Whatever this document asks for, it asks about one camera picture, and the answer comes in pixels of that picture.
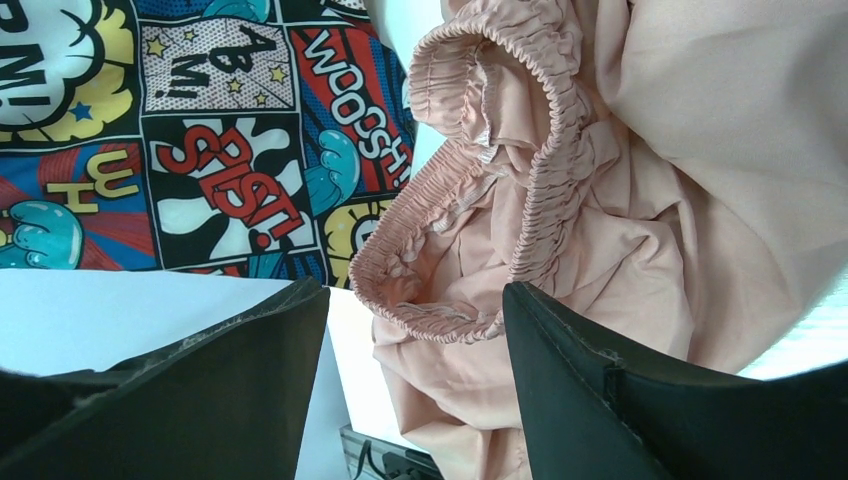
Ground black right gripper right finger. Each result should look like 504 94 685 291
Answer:
502 282 847 479

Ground pink shorts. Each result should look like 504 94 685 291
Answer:
350 1 847 479

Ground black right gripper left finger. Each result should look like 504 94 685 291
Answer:
1 278 330 479

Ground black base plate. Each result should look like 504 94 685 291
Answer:
339 425 444 480

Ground colourful comic print shorts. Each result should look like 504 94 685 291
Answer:
1 0 415 288

